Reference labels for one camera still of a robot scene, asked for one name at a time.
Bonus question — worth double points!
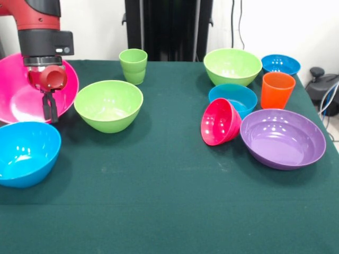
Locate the dark green tablecloth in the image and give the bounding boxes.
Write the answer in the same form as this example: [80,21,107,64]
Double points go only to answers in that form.
[0,60,339,254]

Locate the black pedestal leg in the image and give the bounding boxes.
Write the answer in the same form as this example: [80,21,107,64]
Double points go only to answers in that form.
[304,67,339,117]

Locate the small crimson plastic bowl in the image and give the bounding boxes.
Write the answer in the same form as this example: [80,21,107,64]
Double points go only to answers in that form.
[200,97,243,147]

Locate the green plastic cup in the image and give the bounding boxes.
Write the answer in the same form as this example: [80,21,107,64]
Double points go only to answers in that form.
[118,48,148,86]

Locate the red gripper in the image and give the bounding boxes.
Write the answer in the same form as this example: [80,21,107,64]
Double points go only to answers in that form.
[28,64,68,124]

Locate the large pink plastic bowl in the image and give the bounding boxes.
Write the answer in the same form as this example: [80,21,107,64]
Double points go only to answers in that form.
[0,52,79,125]

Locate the orange plastic cup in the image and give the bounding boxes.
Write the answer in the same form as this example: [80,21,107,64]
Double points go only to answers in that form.
[260,71,296,110]

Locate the small dark blue bowl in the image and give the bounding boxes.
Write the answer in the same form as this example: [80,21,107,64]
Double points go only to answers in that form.
[261,54,301,77]

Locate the blue straight-sided bowl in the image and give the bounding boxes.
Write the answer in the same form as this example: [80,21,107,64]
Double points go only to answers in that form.
[208,83,258,120]

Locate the blue and white cables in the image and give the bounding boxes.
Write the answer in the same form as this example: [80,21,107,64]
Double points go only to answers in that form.
[319,81,339,125]

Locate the large light blue bowl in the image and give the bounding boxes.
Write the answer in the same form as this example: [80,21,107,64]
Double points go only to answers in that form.
[0,121,62,189]

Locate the black wall cable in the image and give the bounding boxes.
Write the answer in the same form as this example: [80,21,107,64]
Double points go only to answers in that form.
[230,0,246,50]

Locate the green plastic bowl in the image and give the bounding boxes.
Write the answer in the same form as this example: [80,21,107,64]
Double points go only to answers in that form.
[73,80,144,134]
[203,48,263,88]

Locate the wide purple plastic bowl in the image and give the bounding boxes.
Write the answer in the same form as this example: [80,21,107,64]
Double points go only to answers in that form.
[239,108,327,171]

